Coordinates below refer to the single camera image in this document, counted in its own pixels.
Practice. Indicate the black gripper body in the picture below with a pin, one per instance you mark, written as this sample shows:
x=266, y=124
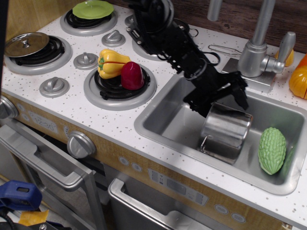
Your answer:
x=211, y=85

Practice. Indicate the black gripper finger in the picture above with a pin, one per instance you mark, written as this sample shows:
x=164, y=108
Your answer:
x=240, y=97
x=201, y=108

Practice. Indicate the tall steel pot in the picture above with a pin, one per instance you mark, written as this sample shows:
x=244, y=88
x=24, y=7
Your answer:
x=223, y=133

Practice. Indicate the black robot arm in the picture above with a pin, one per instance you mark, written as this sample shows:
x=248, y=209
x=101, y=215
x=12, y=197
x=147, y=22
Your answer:
x=155, y=30

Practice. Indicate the silver sink basin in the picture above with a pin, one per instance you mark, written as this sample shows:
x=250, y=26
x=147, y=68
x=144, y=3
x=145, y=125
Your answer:
x=168, y=120

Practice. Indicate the steel pot lid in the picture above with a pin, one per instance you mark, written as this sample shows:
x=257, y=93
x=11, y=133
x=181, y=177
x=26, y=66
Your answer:
x=26, y=44

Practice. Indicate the silver toy faucet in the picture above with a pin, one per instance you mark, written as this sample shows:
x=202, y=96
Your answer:
x=256, y=66

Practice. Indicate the orange pumpkin toy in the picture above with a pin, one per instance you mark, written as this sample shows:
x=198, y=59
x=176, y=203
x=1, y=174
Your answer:
x=298, y=80

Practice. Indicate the yellow corn toy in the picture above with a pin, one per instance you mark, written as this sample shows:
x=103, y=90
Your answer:
x=289, y=61

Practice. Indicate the green bitter gourd toy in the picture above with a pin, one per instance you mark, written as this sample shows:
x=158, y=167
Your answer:
x=272, y=150

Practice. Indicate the red bell pepper toy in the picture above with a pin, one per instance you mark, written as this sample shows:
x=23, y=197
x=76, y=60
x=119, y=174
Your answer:
x=132, y=76

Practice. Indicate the front right stove burner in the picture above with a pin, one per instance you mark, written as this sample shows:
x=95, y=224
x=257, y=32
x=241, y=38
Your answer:
x=110, y=95

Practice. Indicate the grey stove knob back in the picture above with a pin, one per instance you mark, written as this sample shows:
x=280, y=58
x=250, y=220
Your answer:
x=129, y=20

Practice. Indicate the grey stove knob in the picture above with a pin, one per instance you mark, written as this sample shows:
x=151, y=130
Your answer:
x=113, y=39
x=86, y=61
x=54, y=87
x=129, y=20

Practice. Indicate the yellow bell pepper toy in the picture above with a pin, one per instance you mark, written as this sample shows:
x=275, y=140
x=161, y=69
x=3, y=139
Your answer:
x=110, y=63

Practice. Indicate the grey stove knob upper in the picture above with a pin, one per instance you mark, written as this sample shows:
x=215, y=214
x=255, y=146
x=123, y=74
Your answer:
x=113, y=39

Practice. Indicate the grey stove knob middle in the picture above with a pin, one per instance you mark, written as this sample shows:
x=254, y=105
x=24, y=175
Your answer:
x=86, y=61

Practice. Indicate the silver dishwasher door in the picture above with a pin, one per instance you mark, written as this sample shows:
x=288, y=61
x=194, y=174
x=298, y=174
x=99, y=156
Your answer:
x=137, y=206

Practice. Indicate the silver oven dial right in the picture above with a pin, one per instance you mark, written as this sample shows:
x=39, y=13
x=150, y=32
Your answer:
x=79, y=145

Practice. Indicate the silver oven dial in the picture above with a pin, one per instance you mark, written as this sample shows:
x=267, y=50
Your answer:
x=79, y=145
x=7, y=108

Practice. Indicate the green plastic plate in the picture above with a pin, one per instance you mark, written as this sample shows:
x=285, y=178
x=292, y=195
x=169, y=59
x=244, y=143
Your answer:
x=92, y=9

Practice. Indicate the back left stove burner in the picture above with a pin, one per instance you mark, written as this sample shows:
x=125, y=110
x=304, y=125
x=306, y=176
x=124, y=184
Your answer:
x=74, y=25

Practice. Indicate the grey stove knob front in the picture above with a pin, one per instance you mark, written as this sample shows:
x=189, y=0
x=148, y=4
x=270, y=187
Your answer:
x=54, y=87

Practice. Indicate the front left stove burner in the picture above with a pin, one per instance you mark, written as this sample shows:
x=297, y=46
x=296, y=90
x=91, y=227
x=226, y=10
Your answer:
x=41, y=68

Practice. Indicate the silver oven door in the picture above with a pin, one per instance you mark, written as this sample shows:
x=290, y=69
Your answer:
x=68, y=187

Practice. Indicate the silver oven dial left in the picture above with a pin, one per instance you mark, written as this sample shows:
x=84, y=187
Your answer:
x=7, y=108

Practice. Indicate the blue clamp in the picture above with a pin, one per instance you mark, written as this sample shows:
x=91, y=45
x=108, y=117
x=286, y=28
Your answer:
x=17, y=195

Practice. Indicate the yellow tape piece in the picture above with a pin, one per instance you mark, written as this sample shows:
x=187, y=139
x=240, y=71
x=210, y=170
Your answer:
x=29, y=218

